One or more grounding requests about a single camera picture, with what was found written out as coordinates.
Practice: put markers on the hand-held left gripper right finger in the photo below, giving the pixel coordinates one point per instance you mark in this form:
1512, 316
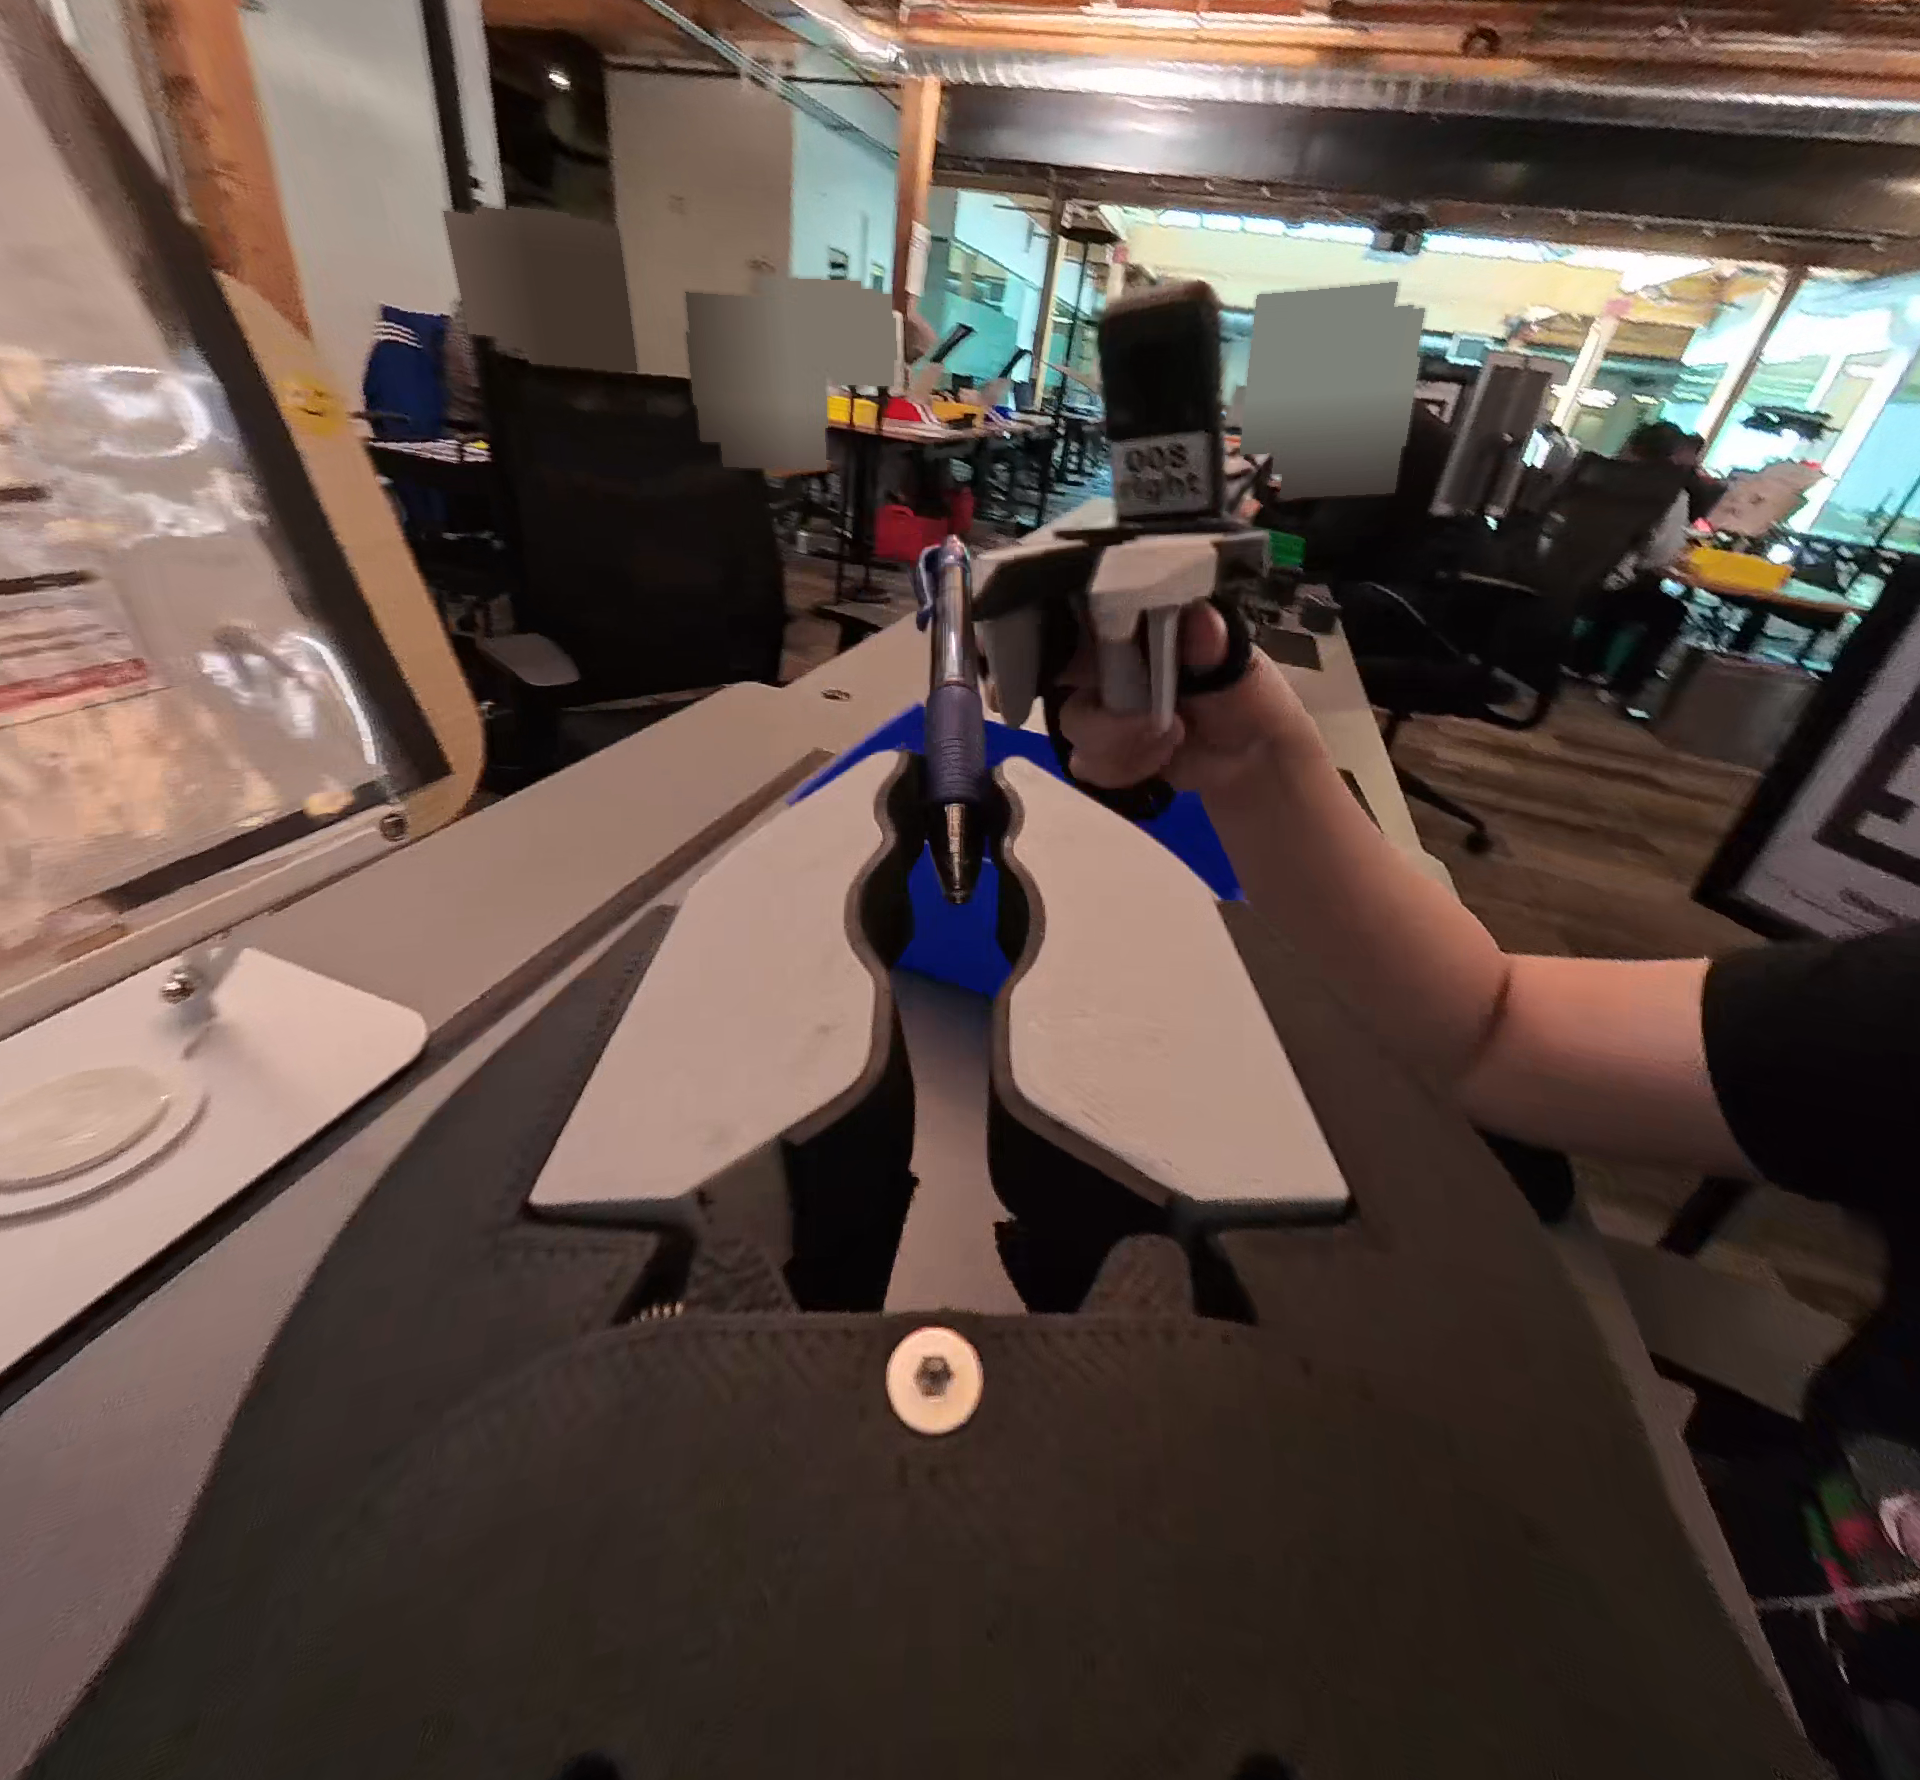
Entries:
1156, 1030

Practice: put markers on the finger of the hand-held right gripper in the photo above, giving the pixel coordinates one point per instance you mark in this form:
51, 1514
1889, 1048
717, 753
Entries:
1043, 569
1029, 662

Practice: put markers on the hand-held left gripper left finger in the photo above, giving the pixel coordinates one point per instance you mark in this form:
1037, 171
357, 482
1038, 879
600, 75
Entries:
734, 1030

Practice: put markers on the blue pen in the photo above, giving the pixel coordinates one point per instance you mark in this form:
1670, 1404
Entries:
951, 717

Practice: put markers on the blue plastic bin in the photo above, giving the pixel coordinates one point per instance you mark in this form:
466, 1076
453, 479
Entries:
952, 939

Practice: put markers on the person's right forearm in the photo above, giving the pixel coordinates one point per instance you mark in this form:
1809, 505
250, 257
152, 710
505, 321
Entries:
1425, 970

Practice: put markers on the person's right hand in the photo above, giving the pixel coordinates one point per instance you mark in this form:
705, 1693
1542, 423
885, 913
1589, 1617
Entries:
1245, 731

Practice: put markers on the red storage bin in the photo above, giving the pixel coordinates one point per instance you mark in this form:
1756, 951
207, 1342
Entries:
923, 527

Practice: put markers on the white stand base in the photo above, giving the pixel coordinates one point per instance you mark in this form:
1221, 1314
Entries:
269, 1060

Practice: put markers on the blue striped jacket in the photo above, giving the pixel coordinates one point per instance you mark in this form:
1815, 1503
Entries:
405, 369

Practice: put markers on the tan-backed display board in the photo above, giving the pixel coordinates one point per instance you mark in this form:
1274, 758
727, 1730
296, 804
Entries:
180, 580

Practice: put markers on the framed black-white poster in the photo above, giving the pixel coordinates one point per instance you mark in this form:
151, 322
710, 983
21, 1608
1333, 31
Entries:
1844, 791

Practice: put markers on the wooden post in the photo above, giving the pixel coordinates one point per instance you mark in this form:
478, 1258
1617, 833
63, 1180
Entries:
195, 84

